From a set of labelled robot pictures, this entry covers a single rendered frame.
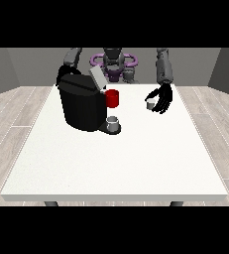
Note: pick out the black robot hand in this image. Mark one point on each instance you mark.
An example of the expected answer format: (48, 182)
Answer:
(163, 97)
(64, 70)

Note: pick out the small grey coffee pod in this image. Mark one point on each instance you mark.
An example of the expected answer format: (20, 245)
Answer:
(150, 104)

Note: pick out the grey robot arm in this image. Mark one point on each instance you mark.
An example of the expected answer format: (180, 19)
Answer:
(164, 67)
(72, 56)

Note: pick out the pale grey machine lid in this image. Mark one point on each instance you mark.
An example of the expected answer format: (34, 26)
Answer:
(98, 76)

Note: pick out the black coffee machine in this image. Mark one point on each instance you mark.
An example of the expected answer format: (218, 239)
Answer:
(81, 104)

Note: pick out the red pod holder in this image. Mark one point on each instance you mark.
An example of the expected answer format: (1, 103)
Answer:
(112, 98)

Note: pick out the grey robot trunk purple rings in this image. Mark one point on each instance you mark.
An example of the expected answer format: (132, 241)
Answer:
(112, 63)

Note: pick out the small grey cup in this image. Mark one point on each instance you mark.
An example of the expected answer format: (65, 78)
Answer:
(113, 123)

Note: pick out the dark table leg stub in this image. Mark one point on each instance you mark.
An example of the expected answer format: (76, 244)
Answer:
(176, 203)
(51, 203)

